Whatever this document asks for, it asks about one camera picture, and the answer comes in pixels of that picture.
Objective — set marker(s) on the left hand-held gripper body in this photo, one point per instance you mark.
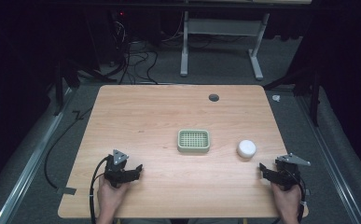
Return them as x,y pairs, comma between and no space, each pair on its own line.
116,169

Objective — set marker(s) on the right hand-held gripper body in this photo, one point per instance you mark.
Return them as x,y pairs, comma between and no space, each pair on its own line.
288,171

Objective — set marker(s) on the white round soap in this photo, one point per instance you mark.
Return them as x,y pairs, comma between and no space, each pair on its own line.
246,148

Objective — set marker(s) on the green soap dish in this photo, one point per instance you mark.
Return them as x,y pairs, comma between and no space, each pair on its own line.
193,141

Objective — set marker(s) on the person's right hand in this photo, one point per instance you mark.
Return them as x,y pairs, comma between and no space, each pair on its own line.
285,199

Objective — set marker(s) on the person's left hand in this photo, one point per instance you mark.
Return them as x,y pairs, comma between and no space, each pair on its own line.
110,196

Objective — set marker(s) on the grey tape strip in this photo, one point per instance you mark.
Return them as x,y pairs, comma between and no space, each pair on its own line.
66,190

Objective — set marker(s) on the small white crumpled scrap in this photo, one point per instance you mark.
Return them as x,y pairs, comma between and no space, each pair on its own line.
276,98

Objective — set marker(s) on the black metal stand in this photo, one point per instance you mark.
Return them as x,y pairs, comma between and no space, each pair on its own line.
314,93

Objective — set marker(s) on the aluminium floor rail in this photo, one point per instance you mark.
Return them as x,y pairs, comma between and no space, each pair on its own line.
29,168
330,155

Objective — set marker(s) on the white desk frame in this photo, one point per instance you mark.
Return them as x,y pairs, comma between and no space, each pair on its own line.
221,27

